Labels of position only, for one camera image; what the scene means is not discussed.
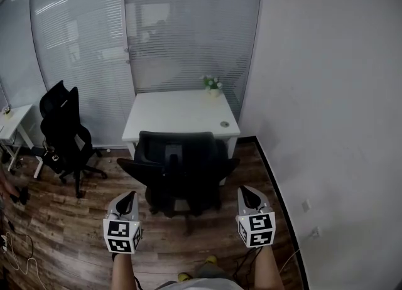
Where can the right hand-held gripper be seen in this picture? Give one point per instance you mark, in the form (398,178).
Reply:
(257,229)

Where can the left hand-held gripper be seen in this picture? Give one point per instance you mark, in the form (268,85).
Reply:
(121,235)

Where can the wide black mesh chair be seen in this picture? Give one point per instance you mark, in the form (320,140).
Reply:
(179,169)

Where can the person's left forearm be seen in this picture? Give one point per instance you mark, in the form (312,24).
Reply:
(123,273)

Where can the person's right forearm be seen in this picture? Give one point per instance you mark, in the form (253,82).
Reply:
(268,270)

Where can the slim high-back black office chair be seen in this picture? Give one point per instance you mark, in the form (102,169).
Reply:
(63,138)

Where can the person's white shirt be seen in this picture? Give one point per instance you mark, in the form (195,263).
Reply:
(198,285)

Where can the white square desk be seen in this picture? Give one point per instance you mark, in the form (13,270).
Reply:
(179,113)

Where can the black floor device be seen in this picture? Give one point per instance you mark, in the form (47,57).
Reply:
(19,195)

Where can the potted green plant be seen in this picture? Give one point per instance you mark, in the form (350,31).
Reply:
(212,84)

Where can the white power strip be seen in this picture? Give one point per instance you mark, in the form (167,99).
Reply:
(3,244)

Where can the white standing desk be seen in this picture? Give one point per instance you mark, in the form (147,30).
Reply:
(14,119)

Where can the small desk plant pot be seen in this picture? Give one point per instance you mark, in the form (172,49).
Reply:
(7,112)

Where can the white wall socket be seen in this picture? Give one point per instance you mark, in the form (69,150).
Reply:
(316,232)

